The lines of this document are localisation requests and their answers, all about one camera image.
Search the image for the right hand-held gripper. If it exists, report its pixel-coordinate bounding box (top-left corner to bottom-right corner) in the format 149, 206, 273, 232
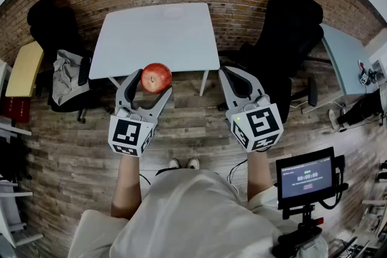
218, 65, 284, 153

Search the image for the person's white shirt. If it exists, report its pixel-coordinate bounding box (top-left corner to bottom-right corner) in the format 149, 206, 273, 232
68, 169, 329, 258

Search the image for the person's left forearm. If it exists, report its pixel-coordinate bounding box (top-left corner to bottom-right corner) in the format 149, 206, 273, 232
111, 155, 143, 220

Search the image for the dark red book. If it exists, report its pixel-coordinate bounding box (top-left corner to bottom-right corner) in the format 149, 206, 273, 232
1, 96, 31, 124

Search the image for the person's right forearm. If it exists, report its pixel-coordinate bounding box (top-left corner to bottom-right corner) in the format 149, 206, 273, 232
246, 150, 273, 203

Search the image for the black office chair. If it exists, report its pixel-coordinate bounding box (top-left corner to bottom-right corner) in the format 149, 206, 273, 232
27, 0, 106, 124
217, 0, 325, 124

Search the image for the yellow wooden board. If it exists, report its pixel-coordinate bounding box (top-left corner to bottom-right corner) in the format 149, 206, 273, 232
5, 40, 45, 98

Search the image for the black monitor cable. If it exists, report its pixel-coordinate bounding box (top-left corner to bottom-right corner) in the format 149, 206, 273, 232
319, 155, 349, 210

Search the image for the patterned black-white device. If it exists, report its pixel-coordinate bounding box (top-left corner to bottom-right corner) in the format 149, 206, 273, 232
359, 68, 379, 86

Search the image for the black monitor mount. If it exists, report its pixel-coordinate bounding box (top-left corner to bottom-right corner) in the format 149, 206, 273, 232
272, 204, 326, 258

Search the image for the white shelf unit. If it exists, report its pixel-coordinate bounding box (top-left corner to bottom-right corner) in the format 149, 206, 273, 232
0, 60, 44, 248

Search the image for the red apple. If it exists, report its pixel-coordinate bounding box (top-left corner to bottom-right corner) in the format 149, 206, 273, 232
140, 62, 173, 95

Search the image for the black monitor screen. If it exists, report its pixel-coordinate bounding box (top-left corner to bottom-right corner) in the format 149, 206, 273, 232
275, 147, 337, 210

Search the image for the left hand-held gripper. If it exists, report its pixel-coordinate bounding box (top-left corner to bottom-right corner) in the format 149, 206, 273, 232
108, 68, 174, 158

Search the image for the white plate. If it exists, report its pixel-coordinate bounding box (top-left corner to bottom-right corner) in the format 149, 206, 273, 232
163, 6, 186, 21

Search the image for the black floor cable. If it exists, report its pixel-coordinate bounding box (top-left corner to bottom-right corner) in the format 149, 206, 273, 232
227, 158, 249, 190

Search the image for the grey side table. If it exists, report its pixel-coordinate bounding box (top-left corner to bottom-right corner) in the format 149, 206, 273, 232
302, 23, 376, 114

